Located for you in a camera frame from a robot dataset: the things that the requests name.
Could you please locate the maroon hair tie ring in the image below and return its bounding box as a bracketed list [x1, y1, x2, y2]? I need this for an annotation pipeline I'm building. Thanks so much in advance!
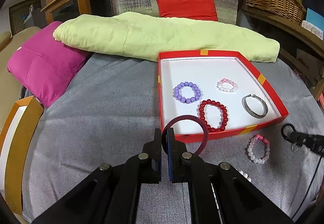
[161, 114, 209, 156]

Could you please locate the silver cuff bangle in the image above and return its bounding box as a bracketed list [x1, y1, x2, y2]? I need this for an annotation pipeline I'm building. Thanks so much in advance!
[242, 94, 269, 119]

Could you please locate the white pearl bracelet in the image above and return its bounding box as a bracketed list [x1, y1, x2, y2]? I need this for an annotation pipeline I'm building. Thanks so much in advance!
[238, 169, 252, 183]

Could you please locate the red bead bracelet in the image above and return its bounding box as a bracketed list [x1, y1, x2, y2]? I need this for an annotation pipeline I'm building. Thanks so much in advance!
[198, 98, 229, 133]

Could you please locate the purple bead bracelet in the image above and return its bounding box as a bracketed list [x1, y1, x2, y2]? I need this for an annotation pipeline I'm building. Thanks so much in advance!
[173, 81, 203, 104]

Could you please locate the pale pink bead bracelet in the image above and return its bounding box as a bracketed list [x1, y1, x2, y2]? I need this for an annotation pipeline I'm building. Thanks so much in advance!
[216, 77, 240, 93]

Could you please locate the red shallow jewelry box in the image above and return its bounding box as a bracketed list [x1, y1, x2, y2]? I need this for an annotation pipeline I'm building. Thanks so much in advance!
[158, 50, 289, 139]

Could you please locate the wooden shelf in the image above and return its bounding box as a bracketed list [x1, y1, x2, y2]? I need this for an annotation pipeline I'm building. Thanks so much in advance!
[240, 4, 324, 88]

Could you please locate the blue cardboard box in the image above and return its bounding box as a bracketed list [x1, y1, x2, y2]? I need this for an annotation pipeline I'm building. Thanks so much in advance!
[306, 8, 324, 31]

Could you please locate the wicker basket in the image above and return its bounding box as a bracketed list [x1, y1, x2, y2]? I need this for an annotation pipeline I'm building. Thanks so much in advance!
[245, 0, 306, 24]

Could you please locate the light green folded blanket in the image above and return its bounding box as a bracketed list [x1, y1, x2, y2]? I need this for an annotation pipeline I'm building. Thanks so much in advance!
[53, 12, 280, 63]

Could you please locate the orange box lid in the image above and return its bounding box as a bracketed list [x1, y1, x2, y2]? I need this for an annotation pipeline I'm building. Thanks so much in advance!
[1, 96, 44, 215]

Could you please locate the magenta pillow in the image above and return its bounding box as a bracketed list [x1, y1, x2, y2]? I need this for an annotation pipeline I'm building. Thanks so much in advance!
[7, 21, 90, 108]

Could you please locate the small red pillow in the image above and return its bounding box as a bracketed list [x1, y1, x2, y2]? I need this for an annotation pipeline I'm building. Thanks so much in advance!
[157, 0, 218, 21]

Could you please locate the beige leather armchair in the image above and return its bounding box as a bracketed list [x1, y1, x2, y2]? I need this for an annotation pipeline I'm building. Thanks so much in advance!
[0, 26, 42, 136]

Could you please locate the black cable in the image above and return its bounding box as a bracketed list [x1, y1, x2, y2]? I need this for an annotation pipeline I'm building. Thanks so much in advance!
[293, 158, 322, 219]

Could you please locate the pink white mixed bracelet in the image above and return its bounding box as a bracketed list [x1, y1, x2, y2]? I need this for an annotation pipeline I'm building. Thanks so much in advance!
[246, 134, 271, 165]

